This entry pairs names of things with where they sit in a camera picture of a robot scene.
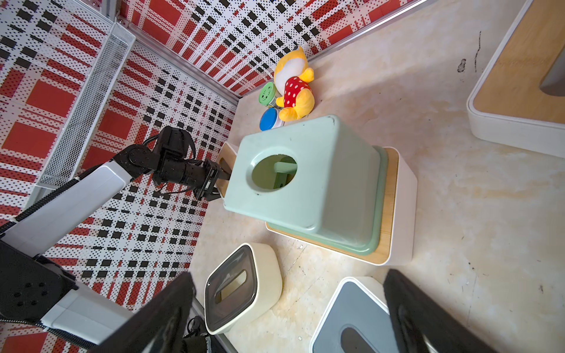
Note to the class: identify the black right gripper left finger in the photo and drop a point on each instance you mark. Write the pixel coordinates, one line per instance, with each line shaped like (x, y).
(160, 325)

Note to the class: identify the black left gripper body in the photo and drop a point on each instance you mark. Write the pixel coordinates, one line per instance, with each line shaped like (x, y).
(178, 171)

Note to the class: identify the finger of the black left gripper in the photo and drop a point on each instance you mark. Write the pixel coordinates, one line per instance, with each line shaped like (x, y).
(215, 171)
(208, 191)

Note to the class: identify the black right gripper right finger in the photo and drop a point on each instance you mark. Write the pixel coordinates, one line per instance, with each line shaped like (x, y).
(419, 323)

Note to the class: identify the white bamboo-lid tissue box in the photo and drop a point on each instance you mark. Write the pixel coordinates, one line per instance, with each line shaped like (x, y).
(226, 160)
(398, 221)

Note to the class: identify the mint green square tissue box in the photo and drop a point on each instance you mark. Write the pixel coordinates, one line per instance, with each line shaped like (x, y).
(317, 179)

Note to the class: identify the white box grey lid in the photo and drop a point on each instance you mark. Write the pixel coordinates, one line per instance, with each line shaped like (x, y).
(355, 320)

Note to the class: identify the green lid air freshener jar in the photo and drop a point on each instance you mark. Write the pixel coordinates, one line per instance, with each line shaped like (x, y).
(268, 95)

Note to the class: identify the cream box dark lid left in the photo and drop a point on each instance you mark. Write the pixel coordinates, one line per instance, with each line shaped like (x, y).
(242, 288)

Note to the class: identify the white bamboo-lid box right corner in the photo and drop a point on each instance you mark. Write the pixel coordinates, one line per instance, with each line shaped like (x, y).
(519, 98)

